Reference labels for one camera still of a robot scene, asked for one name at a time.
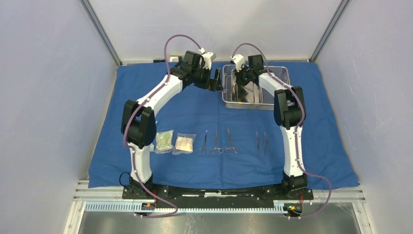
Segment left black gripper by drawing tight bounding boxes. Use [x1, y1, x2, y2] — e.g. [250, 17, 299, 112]
[191, 64, 223, 92]

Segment wire mesh instrument basket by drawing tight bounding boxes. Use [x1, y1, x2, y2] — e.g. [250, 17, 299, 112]
[221, 64, 290, 110]

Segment blue surgical drape cloth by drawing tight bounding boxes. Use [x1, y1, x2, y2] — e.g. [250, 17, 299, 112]
[89, 62, 358, 189]

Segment steel tweezers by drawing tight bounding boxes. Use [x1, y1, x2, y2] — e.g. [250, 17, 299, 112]
[256, 131, 261, 156]

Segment thin steel instrument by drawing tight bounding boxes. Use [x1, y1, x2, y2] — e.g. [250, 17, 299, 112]
[264, 132, 268, 155]

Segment surgical scissors forceps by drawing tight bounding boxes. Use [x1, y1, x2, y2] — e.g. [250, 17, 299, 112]
[210, 130, 224, 154]

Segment beige gauze packet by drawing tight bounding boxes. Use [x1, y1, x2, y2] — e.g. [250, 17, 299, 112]
[172, 133, 196, 155]

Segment green packet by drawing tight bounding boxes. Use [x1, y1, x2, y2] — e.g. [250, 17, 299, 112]
[154, 130, 174, 154]

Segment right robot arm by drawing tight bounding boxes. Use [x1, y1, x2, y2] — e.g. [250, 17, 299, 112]
[231, 54, 307, 199]

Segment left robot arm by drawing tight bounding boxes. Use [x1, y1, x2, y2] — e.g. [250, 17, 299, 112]
[121, 49, 223, 199]

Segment stainless steel inner tray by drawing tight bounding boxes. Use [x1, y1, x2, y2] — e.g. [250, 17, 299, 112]
[230, 69, 263, 104]

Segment white yellow small object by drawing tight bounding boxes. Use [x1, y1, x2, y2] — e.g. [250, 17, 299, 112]
[169, 56, 182, 62]

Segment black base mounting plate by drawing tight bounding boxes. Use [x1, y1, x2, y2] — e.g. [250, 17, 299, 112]
[122, 184, 314, 209]

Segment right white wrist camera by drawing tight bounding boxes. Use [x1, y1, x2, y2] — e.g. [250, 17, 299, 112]
[231, 54, 245, 72]

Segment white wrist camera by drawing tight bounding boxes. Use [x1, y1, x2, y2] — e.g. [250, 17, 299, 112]
[199, 48, 216, 70]
[231, 54, 245, 72]

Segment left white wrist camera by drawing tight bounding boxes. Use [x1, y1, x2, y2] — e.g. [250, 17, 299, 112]
[199, 48, 216, 70]

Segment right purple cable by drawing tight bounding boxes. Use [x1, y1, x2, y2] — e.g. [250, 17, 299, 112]
[230, 42, 332, 219]

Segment purple cable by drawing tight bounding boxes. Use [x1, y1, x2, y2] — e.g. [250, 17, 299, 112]
[123, 34, 206, 218]
[230, 42, 332, 219]

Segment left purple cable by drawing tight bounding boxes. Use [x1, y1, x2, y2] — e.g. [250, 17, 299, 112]
[123, 34, 206, 218]

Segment white slotted cable duct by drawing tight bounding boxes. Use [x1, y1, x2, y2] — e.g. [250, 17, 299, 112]
[85, 201, 297, 215]

